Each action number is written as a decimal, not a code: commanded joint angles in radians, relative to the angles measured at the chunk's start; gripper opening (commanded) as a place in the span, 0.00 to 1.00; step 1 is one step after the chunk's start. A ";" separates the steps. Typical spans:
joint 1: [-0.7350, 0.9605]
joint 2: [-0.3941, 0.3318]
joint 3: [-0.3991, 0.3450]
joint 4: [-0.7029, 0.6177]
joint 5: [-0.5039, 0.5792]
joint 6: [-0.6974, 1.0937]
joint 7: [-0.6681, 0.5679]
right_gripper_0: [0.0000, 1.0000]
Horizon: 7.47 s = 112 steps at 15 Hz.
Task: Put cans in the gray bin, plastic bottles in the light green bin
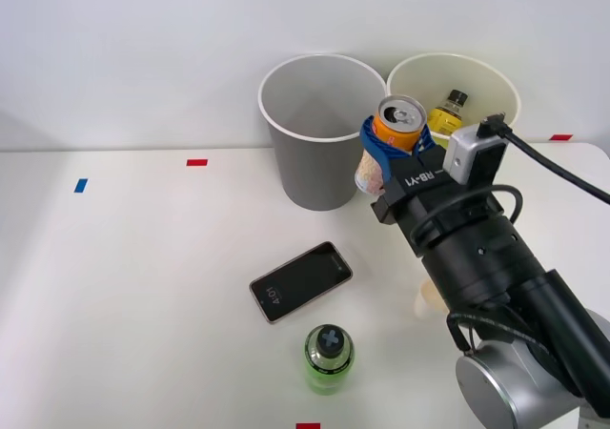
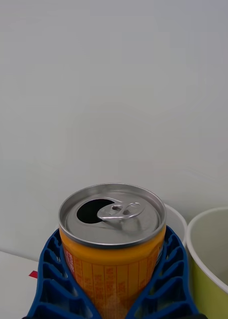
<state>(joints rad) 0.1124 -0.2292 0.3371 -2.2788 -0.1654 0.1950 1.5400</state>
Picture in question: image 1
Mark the black smartphone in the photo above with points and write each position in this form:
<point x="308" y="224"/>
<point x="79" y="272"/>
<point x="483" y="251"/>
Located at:
<point x="300" y="281"/>

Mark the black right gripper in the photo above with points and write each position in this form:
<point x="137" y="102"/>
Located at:
<point x="419" y="195"/>

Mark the orange drink can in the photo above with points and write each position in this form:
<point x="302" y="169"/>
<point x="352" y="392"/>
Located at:
<point x="398" y="131"/>

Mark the green bottle with black cap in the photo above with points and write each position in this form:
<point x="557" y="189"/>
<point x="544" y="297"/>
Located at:
<point x="329" y="367"/>

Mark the white paper cup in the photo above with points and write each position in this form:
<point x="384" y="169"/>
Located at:
<point x="422" y="303"/>

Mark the yellow bottle with black cap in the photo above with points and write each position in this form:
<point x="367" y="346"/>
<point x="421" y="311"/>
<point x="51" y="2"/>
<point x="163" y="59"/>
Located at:
<point x="447" y="120"/>

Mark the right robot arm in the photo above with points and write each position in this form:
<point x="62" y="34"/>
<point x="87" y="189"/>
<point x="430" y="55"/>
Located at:
<point x="495" y="267"/>

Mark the yellow-green plastic waste bin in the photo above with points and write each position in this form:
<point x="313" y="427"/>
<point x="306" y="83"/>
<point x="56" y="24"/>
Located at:
<point x="476" y="78"/>

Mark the grey plastic waste bin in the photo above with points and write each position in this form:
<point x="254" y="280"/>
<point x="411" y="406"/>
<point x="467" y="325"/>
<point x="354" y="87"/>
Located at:
<point x="310" y="171"/>

